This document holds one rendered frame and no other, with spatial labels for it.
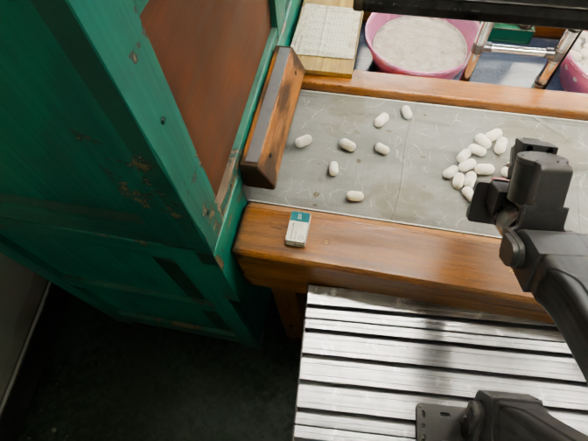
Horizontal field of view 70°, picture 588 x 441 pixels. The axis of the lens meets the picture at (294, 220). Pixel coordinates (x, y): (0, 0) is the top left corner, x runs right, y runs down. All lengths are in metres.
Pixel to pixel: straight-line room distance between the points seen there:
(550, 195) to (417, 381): 0.39
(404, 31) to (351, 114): 0.29
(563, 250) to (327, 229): 0.38
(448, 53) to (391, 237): 0.52
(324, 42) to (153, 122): 0.66
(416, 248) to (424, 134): 0.27
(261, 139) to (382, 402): 0.49
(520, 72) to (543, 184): 0.67
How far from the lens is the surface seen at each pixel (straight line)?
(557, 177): 0.58
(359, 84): 0.97
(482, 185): 0.69
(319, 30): 1.08
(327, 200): 0.82
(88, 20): 0.37
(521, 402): 0.68
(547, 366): 0.88
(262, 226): 0.77
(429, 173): 0.88
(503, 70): 1.21
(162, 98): 0.46
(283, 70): 0.86
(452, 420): 0.80
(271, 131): 0.78
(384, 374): 0.79
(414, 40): 1.14
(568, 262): 0.53
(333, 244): 0.75
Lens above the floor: 1.45
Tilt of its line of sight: 63 degrees down
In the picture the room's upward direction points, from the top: 7 degrees counter-clockwise
